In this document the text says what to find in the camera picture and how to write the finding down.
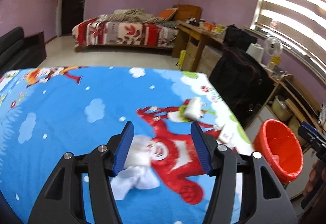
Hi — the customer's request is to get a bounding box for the black bag on desk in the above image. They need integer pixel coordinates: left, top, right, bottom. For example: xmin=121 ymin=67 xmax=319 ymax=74
xmin=223 ymin=25 xmax=258 ymax=52

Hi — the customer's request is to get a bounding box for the person's right hand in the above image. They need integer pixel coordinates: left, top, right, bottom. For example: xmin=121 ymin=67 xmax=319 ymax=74
xmin=303 ymin=160 xmax=319 ymax=196

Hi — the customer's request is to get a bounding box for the colourful cartoon bed sheet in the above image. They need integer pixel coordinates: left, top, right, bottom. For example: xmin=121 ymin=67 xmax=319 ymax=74
xmin=1 ymin=67 xmax=253 ymax=223

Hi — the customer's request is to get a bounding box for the white desk fan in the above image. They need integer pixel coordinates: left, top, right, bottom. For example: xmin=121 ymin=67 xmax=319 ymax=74
xmin=264 ymin=36 xmax=283 ymax=66

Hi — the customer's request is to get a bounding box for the white tissue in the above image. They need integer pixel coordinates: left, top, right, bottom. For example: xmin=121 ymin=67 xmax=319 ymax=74
xmin=110 ymin=135 xmax=160 ymax=201

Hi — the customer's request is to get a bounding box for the wooden desk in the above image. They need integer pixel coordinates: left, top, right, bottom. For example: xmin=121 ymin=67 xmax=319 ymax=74
xmin=172 ymin=21 xmax=226 ymax=72

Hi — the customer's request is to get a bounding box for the white paper roll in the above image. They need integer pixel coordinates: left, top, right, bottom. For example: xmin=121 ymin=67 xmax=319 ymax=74
xmin=247 ymin=43 xmax=264 ymax=63

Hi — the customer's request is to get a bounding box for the dark wooden door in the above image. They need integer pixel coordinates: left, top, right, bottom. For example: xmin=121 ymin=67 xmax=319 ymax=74
xmin=61 ymin=0 xmax=85 ymax=35

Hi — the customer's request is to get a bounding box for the bed with floral blanket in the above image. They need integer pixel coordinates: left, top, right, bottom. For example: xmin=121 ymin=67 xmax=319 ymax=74
xmin=72 ymin=9 xmax=178 ymax=52

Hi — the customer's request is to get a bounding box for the orange pillow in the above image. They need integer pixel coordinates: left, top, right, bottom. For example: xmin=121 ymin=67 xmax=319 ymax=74
xmin=158 ymin=8 xmax=178 ymax=21

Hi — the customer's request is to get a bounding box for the black sofa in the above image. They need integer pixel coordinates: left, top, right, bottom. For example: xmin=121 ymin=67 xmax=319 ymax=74
xmin=0 ymin=27 xmax=47 ymax=77

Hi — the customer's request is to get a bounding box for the red plastic trash basket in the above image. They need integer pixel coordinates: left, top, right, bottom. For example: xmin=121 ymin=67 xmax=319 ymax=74
xmin=253 ymin=119 xmax=303 ymax=184

